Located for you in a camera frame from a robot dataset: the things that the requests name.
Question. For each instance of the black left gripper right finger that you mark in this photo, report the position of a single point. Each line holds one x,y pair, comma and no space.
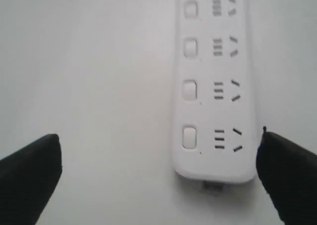
288,173

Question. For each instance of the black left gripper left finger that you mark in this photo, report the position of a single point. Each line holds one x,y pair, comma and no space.
28,178

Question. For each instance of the white five-outlet power strip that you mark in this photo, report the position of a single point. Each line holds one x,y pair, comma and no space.
214,130

